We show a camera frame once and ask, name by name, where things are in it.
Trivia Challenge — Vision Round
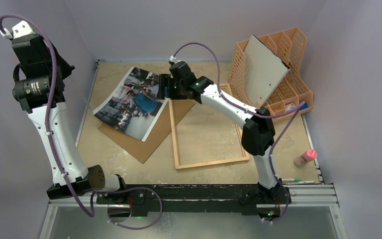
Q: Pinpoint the light wooden picture frame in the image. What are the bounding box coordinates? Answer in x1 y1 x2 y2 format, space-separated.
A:
168 101 250 170

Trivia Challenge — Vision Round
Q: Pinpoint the printed street photo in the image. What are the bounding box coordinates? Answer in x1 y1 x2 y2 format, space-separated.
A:
93 67 166 131

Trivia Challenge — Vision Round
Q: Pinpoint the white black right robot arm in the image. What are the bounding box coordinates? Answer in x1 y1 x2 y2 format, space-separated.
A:
158 61 280 203

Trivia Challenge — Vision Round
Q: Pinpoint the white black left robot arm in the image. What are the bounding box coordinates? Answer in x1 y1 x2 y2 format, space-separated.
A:
11 33 128 204

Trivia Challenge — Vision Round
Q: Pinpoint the brown cardboard backing board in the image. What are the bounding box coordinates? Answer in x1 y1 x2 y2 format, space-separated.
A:
98 100 195 163

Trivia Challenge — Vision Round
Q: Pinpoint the white board in organizer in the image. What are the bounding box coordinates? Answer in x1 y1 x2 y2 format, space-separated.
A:
244 35 290 106

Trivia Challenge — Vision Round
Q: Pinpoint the red white card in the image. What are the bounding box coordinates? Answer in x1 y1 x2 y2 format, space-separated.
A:
285 103 298 113

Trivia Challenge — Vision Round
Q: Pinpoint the orange plastic file organizer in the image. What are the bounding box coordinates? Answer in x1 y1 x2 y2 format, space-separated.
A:
228 27 314 115

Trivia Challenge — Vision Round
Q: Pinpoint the blue box in organizer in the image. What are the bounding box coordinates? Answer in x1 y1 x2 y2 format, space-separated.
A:
300 102 308 111

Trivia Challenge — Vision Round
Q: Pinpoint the green marker pen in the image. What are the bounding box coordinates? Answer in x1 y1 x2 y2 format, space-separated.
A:
282 178 301 183

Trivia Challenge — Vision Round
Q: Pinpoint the pink capped bottle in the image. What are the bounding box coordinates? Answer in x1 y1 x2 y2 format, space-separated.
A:
294 149 317 168

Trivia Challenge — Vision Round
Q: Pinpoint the white marker pen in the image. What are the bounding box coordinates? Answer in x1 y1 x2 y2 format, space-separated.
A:
286 181 315 185

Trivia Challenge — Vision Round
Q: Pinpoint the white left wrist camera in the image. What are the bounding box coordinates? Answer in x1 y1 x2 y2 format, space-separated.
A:
0 20 36 40

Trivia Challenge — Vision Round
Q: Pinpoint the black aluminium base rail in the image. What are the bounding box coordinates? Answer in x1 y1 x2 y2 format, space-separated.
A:
47 183 340 219

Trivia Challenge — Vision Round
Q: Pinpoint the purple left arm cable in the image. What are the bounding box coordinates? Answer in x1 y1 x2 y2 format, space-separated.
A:
0 13 163 231

